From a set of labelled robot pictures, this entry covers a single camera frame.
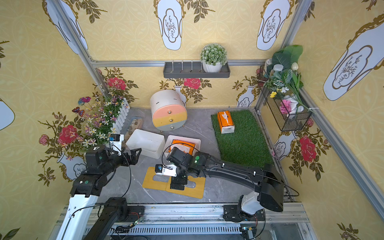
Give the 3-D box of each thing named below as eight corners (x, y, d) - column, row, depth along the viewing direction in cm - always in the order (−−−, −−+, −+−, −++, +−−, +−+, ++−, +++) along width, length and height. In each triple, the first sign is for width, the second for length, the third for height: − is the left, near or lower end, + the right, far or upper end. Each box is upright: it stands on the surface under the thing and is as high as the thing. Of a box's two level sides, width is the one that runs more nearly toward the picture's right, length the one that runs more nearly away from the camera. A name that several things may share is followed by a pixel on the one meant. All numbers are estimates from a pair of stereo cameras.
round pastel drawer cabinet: (158, 136, 107) (150, 113, 88) (155, 116, 119) (148, 92, 101) (187, 130, 110) (186, 107, 92) (182, 111, 123) (179, 87, 104)
